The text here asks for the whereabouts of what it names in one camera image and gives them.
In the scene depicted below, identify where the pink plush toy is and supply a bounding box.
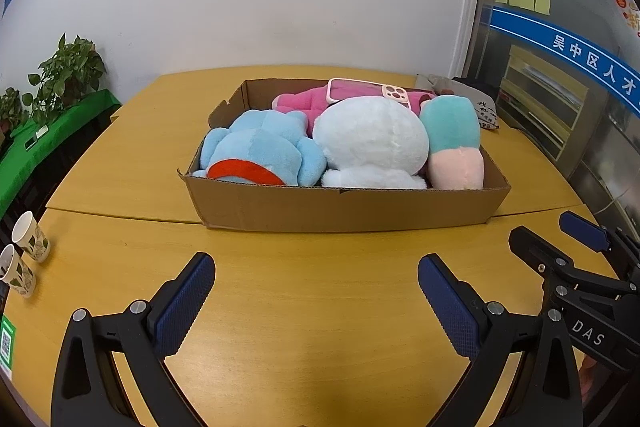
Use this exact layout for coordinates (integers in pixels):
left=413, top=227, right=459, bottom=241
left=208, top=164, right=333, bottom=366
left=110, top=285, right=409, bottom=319
left=271, top=82, right=436, bottom=132

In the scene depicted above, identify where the panda plush toy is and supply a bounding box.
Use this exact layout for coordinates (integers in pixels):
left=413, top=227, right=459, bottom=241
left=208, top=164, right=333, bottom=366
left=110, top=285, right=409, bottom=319
left=312, top=98, right=431, bottom=189

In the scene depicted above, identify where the blue glass banner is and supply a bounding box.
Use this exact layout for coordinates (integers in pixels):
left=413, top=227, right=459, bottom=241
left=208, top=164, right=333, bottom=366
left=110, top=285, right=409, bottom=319
left=489, top=4, right=640, bottom=118

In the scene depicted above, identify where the yellow shelf behind glass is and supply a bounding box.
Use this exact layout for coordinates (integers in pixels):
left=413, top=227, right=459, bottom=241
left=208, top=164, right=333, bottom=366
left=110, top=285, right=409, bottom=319
left=497, top=44, right=591, bottom=162

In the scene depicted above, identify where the small potted green plant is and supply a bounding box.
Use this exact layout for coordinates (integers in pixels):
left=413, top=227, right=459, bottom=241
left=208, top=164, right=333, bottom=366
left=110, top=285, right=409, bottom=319
left=0, top=87, right=31, bottom=135

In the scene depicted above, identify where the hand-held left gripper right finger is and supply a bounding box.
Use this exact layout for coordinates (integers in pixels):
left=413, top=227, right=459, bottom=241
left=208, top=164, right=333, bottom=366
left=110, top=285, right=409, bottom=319
left=417, top=254, right=585, bottom=427

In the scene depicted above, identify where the wooden desktop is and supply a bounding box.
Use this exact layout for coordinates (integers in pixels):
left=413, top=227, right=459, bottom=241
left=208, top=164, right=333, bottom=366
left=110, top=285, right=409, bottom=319
left=0, top=66, right=623, bottom=427

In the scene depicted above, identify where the red festive window decal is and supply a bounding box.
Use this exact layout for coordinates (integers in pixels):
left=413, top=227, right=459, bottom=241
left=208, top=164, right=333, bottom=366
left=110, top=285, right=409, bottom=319
left=611, top=0, right=640, bottom=40

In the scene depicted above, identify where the brown cardboard box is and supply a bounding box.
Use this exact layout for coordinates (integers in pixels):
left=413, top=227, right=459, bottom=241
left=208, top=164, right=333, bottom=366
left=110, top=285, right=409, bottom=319
left=176, top=78, right=512, bottom=234

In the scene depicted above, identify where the large potted green plant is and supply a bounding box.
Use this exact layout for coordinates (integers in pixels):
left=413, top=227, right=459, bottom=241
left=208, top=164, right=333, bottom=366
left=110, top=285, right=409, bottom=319
left=27, top=32, right=108, bottom=125

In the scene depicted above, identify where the grey cloth bag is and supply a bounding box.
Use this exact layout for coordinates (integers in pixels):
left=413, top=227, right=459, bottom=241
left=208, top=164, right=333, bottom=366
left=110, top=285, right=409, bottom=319
left=415, top=73, right=501, bottom=132

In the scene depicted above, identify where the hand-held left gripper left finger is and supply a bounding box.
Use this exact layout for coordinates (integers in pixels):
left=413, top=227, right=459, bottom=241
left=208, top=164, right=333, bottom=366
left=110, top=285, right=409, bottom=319
left=50, top=251, right=217, bottom=427

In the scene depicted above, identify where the patterned paper cup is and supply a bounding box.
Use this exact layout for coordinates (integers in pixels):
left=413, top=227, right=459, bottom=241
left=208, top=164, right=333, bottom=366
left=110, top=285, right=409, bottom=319
left=0, top=244, right=37, bottom=299
left=11, top=211, right=52, bottom=264

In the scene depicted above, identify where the green code sticker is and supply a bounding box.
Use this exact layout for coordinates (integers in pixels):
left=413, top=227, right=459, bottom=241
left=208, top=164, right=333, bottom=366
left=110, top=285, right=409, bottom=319
left=0, top=314, right=17, bottom=380

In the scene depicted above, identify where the green table cloth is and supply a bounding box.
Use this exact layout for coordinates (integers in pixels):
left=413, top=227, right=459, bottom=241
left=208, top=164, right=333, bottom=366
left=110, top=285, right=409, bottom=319
left=0, top=89, right=122, bottom=220

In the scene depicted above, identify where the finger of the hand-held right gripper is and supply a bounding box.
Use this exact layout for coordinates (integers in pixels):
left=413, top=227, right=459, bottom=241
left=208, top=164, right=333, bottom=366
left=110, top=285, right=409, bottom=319
left=508, top=226, right=640, bottom=308
left=559, top=210, right=640, bottom=278

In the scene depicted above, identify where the teal and pink plush doll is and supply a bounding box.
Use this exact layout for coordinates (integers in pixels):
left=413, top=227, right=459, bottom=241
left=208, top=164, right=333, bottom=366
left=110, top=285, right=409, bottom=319
left=419, top=94, right=486, bottom=192

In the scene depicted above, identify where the blue plush toy red headband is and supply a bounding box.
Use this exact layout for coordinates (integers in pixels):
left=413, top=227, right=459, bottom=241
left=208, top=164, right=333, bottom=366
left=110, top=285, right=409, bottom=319
left=191, top=109, right=328, bottom=188

